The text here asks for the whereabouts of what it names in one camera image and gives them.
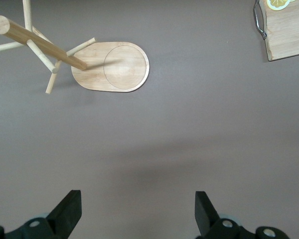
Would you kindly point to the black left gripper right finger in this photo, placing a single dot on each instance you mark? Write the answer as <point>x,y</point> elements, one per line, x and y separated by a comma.
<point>206,216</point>

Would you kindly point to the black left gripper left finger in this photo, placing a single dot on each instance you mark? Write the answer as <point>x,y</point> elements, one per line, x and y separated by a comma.
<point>64,214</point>

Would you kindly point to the wooden cup rack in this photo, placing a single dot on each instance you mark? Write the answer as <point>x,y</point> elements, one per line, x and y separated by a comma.
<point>124,67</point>

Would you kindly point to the bamboo cutting board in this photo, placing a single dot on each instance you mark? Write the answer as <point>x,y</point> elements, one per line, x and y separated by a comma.
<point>286,32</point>

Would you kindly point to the dried lemon slice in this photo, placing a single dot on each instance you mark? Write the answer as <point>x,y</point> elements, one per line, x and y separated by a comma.
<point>276,3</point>

